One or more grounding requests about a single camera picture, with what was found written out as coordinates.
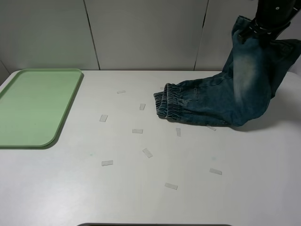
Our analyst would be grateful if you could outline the light green plastic tray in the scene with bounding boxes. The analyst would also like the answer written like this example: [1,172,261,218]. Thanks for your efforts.
[0,69,83,149]

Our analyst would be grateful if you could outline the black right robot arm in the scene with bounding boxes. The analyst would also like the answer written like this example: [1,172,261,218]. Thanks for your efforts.
[238,0,301,44]

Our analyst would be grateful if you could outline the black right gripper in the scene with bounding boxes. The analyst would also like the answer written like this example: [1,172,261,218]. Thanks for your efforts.
[238,19,291,44]

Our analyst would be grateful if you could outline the children's blue denim shorts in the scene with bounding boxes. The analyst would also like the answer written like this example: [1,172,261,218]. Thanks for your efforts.
[154,16,301,127]

